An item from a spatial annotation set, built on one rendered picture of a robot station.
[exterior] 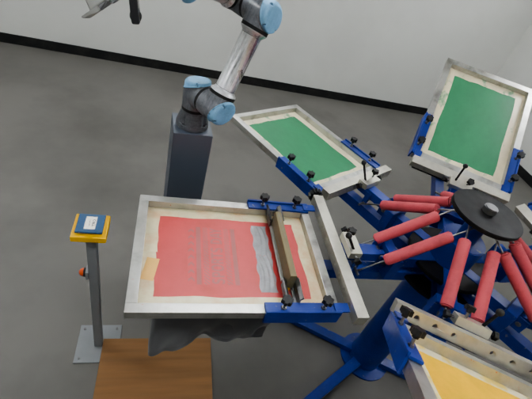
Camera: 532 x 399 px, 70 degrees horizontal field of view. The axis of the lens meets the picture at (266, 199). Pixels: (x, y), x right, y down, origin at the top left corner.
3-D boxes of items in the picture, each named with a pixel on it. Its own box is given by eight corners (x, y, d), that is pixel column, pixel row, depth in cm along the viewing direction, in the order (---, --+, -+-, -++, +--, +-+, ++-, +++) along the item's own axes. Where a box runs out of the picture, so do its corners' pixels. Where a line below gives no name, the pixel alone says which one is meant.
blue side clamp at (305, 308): (262, 323, 140) (267, 312, 135) (260, 310, 143) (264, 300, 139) (336, 322, 148) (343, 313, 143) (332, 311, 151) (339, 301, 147)
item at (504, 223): (344, 389, 228) (480, 239, 142) (327, 328, 256) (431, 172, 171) (402, 386, 238) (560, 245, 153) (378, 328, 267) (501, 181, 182)
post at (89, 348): (73, 363, 201) (53, 244, 140) (81, 325, 217) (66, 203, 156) (116, 362, 207) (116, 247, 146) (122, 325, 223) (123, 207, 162)
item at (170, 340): (151, 358, 161) (158, 302, 134) (152, 349, 164) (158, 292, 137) (256, 355, 174) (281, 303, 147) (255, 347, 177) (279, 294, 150)
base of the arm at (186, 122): (175, 114, 183) (176, 95, 176) (206, 117, 188) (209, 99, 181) (176, 131, 172) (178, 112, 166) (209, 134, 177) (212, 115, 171)
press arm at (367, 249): (340, 260, 167) (344, 252, 164) (336, 249, 171) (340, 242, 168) (375, 261, 172) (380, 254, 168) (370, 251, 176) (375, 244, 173)
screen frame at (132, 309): (123, 318, 126) (123, 312, 124) (139, 200, 169) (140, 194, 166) (337, 318, 148) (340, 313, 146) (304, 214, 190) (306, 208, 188)
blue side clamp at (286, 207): (245, 216, 180) (248, 206, 176) (245, 209, 184) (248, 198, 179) (304, 221, 188) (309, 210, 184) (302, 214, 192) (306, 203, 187)
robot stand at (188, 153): (156, 266, 259) (172, 112, 183) (183, 266, 265) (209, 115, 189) (156, 288, 247) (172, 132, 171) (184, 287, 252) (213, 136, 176)
